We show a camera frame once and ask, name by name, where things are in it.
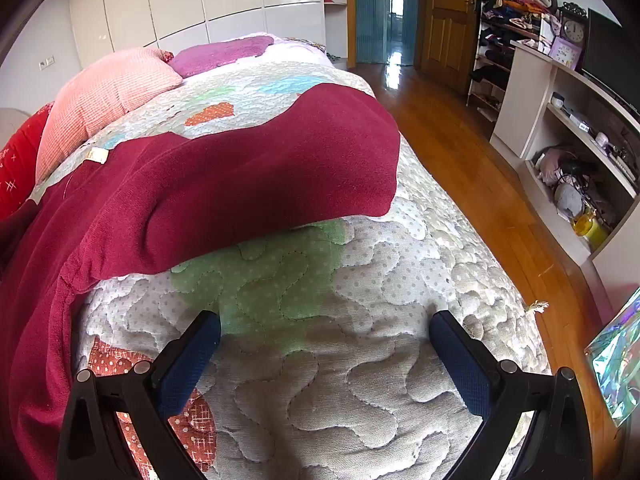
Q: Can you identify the pink square clock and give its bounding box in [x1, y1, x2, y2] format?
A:
[548, 37, 583, 68]

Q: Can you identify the red patterned pillow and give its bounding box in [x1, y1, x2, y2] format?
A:
[0, 102, 55, 221]

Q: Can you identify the black hair dryer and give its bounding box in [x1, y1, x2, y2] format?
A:
[560, 160, 598, 181]

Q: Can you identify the wooden door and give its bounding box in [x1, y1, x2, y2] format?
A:
[419, 0, 483, 96]

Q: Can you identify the white glossy wardrobe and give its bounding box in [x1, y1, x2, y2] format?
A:
[67, 0, 349, 63]

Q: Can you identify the quilted patchwork bedspread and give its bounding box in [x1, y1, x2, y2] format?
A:
[30, 47, 553, 480]

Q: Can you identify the black television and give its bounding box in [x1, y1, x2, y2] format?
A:
[580, 7, 640, 111]

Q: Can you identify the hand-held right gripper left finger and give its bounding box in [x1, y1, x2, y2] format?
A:
[57, 310, 222, 480]

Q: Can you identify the teal door curtain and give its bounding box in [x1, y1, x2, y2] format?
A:
[354, 0, 420, 67]

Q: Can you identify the grey rounded headboard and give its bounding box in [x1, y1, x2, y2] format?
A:
[0, 107, 31, 151]

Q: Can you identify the ornate dark table clock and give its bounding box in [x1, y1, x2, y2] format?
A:
[557, 2, 591, 43]

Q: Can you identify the white television cabinet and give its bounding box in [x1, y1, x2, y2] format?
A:
[489, 40, 640, 266]

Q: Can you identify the shoe rack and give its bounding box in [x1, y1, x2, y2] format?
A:
[467, 0, 543, 123]

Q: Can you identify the iridescent foil bag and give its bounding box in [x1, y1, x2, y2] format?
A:
[584, 287, 640, 428]

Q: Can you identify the pink pillow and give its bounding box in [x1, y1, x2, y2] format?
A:
[35, 47, 183, 186]

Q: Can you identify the yellow bottle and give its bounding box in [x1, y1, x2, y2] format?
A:
[574, 207, 608, 248]

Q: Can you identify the purple and white blanket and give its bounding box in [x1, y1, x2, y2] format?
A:
[170, 32, 331, 79]

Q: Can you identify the dark red knit sweater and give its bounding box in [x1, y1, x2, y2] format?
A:
[0, 82, 401, 480]

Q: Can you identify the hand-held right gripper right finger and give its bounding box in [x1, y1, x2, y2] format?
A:
[429, 310, 593, 480]

